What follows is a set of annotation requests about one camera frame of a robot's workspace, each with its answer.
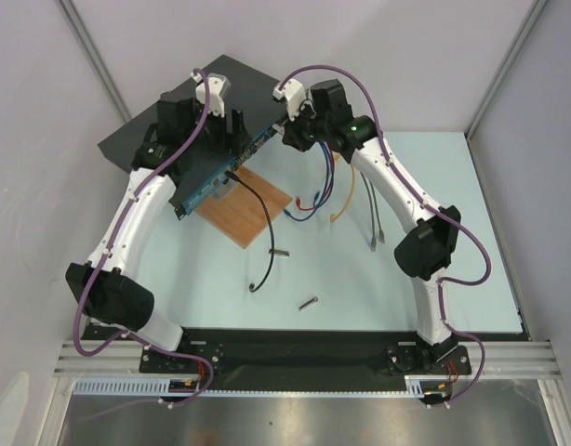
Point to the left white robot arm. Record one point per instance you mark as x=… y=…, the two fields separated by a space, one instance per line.
x=105 y=287

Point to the silver clip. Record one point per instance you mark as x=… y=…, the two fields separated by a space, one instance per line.
x=279 y=128

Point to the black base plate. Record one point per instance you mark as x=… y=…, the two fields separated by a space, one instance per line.
x=316 y=359

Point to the wooden board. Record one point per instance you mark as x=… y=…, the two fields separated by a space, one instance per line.
x=238 y=214

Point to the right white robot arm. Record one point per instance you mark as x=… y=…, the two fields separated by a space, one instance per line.
x=424 y=254

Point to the white cable duct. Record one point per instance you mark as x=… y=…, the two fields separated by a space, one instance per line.
x=398 y=387

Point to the dark grey network switch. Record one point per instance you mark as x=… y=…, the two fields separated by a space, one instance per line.
x=159 y=131

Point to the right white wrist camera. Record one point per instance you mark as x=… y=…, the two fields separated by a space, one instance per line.
x=292 y=93

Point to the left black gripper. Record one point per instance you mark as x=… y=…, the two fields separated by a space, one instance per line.
x=235 y=141

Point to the aluminium rail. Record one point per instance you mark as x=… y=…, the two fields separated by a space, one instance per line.
x=501 y=360

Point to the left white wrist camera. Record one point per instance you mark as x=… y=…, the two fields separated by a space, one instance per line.
x=213 y=95

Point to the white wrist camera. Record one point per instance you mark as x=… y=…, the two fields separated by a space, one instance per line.
x=213 y=95
x=292 y=93

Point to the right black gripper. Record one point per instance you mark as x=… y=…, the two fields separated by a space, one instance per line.
x=292 y=135

